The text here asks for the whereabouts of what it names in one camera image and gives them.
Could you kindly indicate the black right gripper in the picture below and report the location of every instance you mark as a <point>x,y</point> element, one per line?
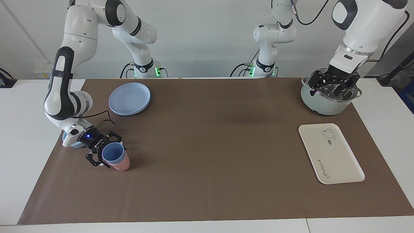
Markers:
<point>90,139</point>

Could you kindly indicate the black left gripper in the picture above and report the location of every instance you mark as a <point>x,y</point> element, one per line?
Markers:
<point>333,77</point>

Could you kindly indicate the blue ribbed plastic cup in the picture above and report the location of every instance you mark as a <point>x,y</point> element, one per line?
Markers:
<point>113,152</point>

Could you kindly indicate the pink plastic cup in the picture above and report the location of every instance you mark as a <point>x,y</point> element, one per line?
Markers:
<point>122,166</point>

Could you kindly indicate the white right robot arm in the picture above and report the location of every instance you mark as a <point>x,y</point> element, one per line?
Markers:
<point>77,29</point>

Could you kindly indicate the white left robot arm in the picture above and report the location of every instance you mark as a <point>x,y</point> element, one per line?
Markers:
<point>368,26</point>

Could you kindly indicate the cream rabbit print tray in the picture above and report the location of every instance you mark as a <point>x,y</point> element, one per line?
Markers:
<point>330,155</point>

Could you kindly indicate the mint green cooking pot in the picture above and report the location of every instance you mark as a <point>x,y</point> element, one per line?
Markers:
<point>323,105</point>

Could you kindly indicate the light blue bowl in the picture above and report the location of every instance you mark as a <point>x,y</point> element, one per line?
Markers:
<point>77,145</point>

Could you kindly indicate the blue round plate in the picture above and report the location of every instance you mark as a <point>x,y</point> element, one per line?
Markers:
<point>129,98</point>

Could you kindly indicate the black tripod stand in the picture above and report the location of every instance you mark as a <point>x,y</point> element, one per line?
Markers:
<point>396,69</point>

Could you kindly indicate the blue box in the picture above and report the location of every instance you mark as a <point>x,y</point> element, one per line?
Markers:
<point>408,97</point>

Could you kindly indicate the white yellow power strip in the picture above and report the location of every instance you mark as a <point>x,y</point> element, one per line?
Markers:
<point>42,73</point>

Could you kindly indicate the brown table mat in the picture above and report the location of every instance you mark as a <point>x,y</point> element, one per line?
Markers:
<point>210,145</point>

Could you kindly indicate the black clamp mount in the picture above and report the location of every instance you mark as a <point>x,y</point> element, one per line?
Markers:
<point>6,81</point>

